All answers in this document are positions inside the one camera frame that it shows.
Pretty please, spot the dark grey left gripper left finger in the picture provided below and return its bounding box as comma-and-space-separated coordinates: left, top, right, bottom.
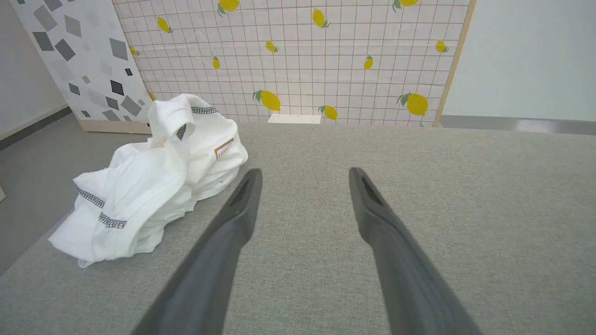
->
132, 168, 263, 335

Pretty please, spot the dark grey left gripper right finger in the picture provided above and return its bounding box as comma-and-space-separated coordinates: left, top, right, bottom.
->
349, 167, 482, 335

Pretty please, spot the white shirt with grey stitching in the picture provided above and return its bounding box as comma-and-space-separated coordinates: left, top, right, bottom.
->
48, 94, 249, 268

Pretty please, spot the small white box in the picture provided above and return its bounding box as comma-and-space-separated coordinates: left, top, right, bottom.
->
267, 114, 322, 125

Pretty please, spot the lemon print grid panel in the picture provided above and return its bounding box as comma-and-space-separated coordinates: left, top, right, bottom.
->
112, 0, 477, 127

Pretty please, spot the grey terrazzo pattern panel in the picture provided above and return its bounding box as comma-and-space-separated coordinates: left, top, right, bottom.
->
10, 0, 154, 135

